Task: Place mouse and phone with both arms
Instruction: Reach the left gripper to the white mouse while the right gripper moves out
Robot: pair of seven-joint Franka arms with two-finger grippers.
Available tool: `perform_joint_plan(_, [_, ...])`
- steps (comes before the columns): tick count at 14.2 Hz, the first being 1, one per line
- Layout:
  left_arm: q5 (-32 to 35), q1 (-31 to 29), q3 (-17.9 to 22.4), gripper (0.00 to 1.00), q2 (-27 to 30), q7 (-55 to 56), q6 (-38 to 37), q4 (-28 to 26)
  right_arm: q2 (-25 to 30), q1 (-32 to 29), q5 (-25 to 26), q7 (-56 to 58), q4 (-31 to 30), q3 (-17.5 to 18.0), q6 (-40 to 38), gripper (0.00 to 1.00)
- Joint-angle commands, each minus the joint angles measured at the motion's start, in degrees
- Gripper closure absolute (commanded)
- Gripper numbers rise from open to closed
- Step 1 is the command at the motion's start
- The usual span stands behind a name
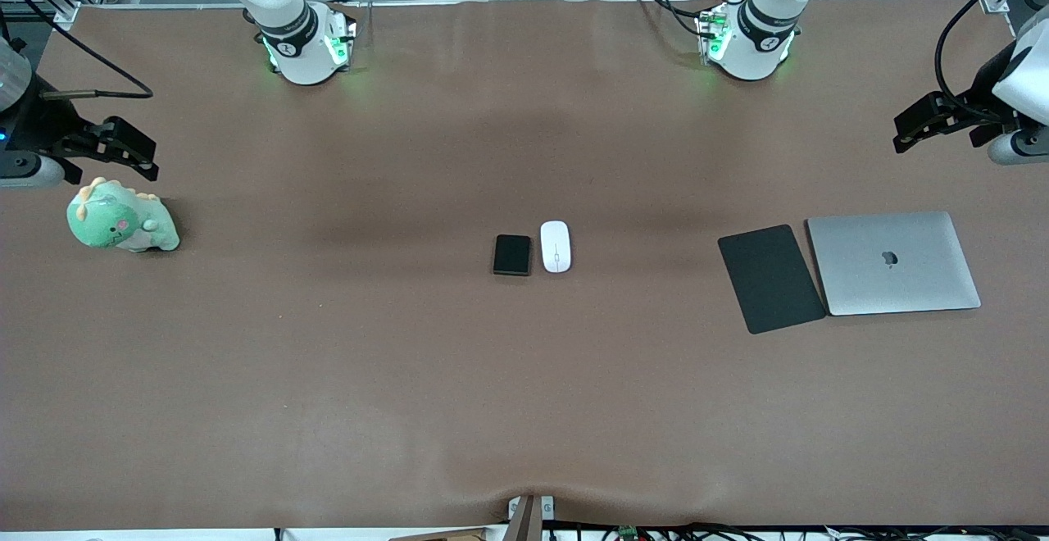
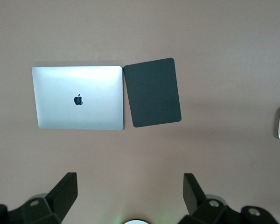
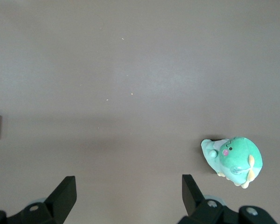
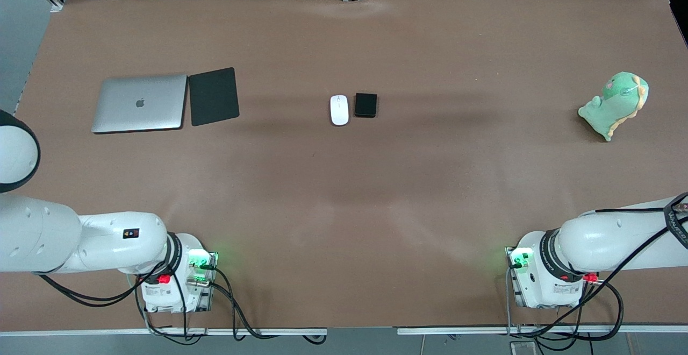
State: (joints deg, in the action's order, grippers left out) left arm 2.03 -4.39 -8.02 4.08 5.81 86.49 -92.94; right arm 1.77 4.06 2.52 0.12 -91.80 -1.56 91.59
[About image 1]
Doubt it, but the white computer mouse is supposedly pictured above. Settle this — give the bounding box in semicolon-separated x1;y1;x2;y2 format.
539;220;573;274

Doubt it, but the small black phone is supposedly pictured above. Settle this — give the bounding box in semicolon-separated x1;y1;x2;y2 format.
493;234;533;277

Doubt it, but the black mouse pad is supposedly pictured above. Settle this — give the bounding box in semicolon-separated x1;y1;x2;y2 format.
718;224;828;335

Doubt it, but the green dinosaur plush toy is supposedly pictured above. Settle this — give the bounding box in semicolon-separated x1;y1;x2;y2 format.
67;177;181;253

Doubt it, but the silver laptop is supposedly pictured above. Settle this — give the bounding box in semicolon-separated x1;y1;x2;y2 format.
806;211;983;317

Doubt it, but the brown table cover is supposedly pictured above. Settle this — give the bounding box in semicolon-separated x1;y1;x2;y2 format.
0;0;1049;532

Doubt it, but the black left arm base cable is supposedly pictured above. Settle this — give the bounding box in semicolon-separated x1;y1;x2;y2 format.
631;0;724;39

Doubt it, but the front camera mount bracket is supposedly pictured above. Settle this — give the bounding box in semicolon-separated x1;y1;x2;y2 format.
506;493;556;541

